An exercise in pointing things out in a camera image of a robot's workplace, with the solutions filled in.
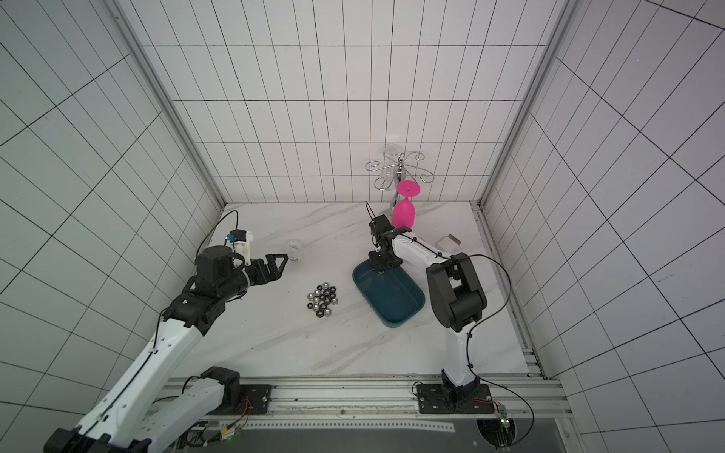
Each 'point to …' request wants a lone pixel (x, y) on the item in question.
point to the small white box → (448, 243)
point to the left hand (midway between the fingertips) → (274, 264)
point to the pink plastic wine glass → (403, 214)
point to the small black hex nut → (310, 305)
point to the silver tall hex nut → (334, 301)
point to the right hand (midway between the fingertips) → (372, 263)
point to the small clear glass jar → (295, 250)
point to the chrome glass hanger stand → (396, 171)
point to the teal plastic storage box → (394, 294)
